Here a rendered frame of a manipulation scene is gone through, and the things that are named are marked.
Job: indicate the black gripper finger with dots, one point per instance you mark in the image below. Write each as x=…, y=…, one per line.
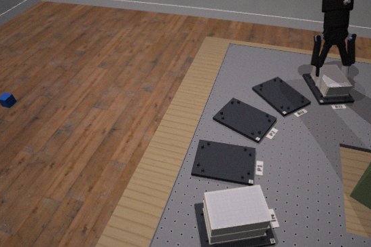
x=318, y=60
x=347, y=56

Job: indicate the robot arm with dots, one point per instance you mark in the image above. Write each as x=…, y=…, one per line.
x=337, y=5

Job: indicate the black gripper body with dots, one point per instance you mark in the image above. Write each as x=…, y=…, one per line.
x=335, y=23

